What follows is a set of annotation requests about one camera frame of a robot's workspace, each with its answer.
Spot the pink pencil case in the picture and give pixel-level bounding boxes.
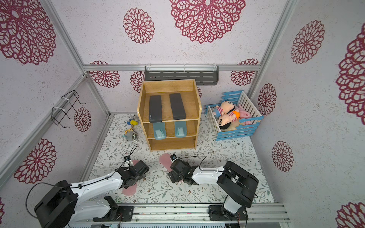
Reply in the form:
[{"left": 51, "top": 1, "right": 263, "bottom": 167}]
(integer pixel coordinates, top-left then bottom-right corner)
[
  {"left": 159, "top": 154, "right": 182, "bottom": 183},
  {"left": 122, "top": 160, "right": 139, "bottom": 196}
]

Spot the teal pencil case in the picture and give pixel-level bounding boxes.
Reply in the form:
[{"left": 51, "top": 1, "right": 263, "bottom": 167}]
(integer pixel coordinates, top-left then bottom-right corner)
[
  {"left": 175, "top": 121, "right": 187, "bottom": 138},
  {"left": 153, "top": 122, "right": 166, "bottom": 140}
]

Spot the black pencil case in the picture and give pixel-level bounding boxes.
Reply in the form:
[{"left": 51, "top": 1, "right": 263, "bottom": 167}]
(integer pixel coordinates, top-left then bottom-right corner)
[
  {"left": 149, "top": 95, "right": 163, "bottom": 123},
  {"left": 169, "top": 93, "right": 186, "bottom": 120}
]

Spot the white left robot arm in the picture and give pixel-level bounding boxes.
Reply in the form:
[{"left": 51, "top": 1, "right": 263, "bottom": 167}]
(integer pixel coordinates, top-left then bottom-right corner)
[{"left": 34, "top": 161, "right": 149, "bottom": 228}]

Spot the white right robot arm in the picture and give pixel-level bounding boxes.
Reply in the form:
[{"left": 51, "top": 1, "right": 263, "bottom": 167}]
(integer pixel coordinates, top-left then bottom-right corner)
[{"left": 166, "top": 155, "right": 259, "bottom": 222}]

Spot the wooden three-tier shelf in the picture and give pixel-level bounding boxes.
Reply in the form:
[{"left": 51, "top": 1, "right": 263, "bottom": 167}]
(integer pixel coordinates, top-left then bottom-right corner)
[{"left": 137, "top": 79, "right": 202, "bottom": 152}]

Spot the yellow blue toy figure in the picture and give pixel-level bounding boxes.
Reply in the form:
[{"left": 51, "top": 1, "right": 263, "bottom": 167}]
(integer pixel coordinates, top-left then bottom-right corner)
[{"left": 127, "top": 118, "right": 138, "bottom": 127}]

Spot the plush doll lower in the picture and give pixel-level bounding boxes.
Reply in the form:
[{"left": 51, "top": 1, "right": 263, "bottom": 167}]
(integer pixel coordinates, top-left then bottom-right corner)
[{"left": 217, "top": 110, "right": 240, "bottom": 130}]

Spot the plush doll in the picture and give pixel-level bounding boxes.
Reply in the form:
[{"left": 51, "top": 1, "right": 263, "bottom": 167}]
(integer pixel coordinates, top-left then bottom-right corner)
[
  {"left": 213, "top": 101, "right": 235, "bottom": 118},
  {"left": 217, "top": 110, "right": 240, "bottom": 130}
]

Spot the blue white toy crib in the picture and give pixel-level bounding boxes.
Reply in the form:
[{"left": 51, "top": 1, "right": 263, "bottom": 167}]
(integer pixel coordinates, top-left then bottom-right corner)
[{"left": 205, "top": 91, "right": 264, "bottom": 141}]

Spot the plush doll upper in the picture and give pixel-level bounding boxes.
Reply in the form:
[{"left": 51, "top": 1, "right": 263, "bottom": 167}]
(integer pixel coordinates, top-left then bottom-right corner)
[{"left": 213, "top": 101, "right": 235, "bottom": 118}]

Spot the pink plush toy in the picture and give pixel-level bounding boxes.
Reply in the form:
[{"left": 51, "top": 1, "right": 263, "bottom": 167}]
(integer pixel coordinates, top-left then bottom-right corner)
[{"left": 235, "top": 104, "right": 252, "bottom": 120}]

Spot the grey plush toy keychain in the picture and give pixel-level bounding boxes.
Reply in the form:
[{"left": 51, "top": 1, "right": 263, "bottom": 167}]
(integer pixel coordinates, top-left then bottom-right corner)
[{"left": 124, "top": 129, "right": 137, "bottom": 142}]

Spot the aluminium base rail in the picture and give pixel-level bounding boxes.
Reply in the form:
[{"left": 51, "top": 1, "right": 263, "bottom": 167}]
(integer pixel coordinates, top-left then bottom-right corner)
[{"left": 68, "top": 203, "right": 293, "bottom": 228}]

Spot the black wire wall rack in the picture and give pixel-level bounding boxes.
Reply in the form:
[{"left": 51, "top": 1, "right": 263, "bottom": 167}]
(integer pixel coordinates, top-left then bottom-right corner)
[{"left": 50, "top": 90, "right": 86, "bottom": 129}]

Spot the grey wall-mounted rack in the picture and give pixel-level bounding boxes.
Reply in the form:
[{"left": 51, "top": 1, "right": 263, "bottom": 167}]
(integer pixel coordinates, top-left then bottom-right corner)
[{"left": 144, "top": 66, "right": 219, "bottom": 86}]

